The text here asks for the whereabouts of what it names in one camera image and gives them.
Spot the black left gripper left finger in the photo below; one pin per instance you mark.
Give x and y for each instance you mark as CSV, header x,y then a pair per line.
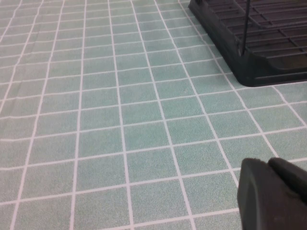
x,y
259,201

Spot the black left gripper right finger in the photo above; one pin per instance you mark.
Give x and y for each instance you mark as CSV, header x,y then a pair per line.
x,y
292,177

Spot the black plastic dish rack tray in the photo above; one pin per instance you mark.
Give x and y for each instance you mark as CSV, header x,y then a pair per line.
x,y
249,69

